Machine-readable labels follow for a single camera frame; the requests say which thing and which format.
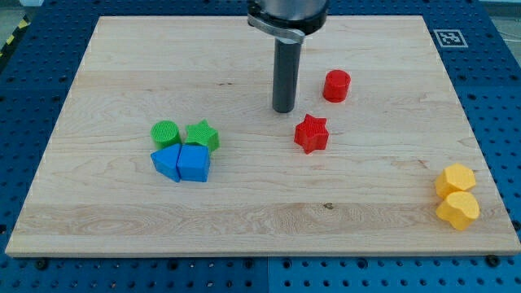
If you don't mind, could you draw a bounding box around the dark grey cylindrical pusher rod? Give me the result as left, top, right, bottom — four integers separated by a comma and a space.
272, 38, 301, 113

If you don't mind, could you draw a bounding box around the red star block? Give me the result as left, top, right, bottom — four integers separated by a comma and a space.
294, 114, 329, 154

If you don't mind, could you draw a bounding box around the green star block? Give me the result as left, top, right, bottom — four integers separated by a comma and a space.
185, 120, 220, 153

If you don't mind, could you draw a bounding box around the red cylinder block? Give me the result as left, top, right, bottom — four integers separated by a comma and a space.
322, 69, 351, 103

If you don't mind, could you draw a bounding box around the blue cube block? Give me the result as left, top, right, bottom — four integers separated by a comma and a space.
177, 144, 210, 182

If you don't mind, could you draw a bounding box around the green cylinder block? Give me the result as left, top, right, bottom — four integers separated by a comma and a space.
150, 120, 182, 150

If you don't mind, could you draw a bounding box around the wooden board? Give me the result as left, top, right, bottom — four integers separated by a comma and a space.
6, 15, 520, 258

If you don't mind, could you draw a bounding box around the blue triangle block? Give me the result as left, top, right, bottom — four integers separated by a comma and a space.
151, 144, 182, 182

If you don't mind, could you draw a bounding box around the white fiducial marker tag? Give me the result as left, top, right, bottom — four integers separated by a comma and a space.
433, 29, 468, 48

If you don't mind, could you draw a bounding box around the yellow hexagon block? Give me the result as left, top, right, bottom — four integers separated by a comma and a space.
435, 163, 476, 199

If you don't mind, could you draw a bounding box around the yellow heart block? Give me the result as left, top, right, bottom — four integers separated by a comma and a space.
436, 191, 480, 231

